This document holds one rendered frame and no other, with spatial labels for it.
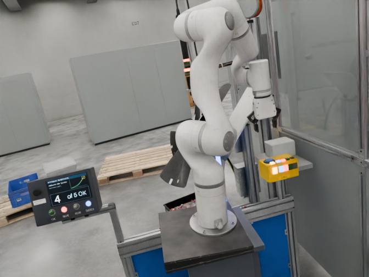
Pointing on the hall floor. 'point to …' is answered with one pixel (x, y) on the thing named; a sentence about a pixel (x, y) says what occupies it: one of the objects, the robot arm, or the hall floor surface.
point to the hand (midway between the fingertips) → (265, 127)
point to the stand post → (250, 164)
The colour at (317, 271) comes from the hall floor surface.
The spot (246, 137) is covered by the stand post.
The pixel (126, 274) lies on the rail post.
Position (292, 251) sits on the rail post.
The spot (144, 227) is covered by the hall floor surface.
